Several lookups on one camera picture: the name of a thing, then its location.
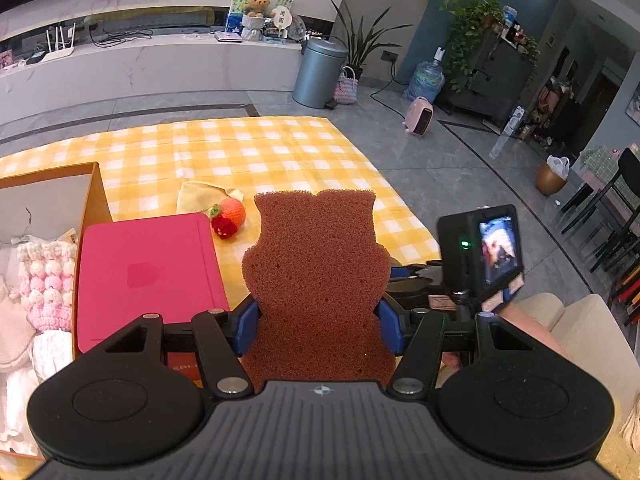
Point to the cream sofa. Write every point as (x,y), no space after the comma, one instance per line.
(585,340)

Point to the brown bear-shaped sponge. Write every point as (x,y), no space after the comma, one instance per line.
(315,270)

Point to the dark grey cabinet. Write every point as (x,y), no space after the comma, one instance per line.
(500,75)

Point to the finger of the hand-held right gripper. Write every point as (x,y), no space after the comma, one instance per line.
(415,294)
(415,271)

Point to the white router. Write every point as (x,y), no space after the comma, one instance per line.
(59,50)

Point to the tall leafy floor plant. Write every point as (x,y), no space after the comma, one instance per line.
(367,40)

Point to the cream cloth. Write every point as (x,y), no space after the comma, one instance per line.
(12,325)

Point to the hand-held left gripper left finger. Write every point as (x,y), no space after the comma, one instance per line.
(247,327)

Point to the gold round pot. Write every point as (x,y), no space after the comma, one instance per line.
(550,182)

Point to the yellow fuzzy throw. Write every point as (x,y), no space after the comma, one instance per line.
(625,440)

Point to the white fluffy cloth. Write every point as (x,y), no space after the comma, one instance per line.
(17,410)

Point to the blue water bottle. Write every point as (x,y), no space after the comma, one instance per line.
(426,80)

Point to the bushy potted plant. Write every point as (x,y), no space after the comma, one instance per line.
(472,20)

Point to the orange cardboard box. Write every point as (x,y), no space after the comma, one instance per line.
(97,200)

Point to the red square box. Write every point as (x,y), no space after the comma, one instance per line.
(150,250)

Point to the yellow checkered blanket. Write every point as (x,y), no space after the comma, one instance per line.
(250,150)

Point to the small teddy bear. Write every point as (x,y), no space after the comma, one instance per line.
(256,12)

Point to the pastel woven bag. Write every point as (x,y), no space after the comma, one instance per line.
(346,87)

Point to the pink and white crochet piece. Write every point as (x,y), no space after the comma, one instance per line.
(47,285)

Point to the yellow cloth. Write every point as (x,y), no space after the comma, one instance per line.
(200,197)

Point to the white marble television bench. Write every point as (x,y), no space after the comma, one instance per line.
(150,70)

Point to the grey metal trash can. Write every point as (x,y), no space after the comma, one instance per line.
(317,75)

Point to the black dining chair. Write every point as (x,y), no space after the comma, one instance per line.
(607,195)

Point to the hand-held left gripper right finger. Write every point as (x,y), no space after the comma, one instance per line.
(392,327)

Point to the person's right forearm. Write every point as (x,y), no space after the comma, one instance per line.
(525,325)

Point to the white folded cloth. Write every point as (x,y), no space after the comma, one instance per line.
(52,355)

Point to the clear acrylic stand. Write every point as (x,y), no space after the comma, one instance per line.
(507,130)

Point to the crochet orange and strawberry toy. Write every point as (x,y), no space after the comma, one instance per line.
(231,212)

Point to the pink space heater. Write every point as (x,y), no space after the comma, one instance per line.
(420,117)

